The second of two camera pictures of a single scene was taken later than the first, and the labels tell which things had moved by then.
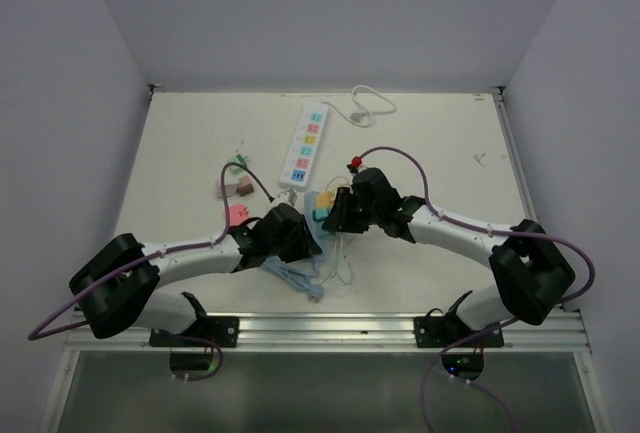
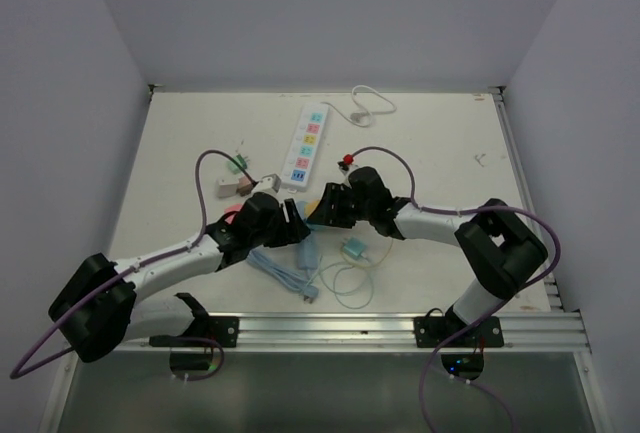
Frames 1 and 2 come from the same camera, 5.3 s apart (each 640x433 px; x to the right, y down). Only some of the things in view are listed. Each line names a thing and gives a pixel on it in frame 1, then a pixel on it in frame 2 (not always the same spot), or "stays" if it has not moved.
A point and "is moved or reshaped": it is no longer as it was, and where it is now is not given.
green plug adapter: x=235 y=169 stays
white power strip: x=303 y=153 stays
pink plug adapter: x=237 y=214 stays
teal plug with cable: x=321 y=214 is moved or reshaped
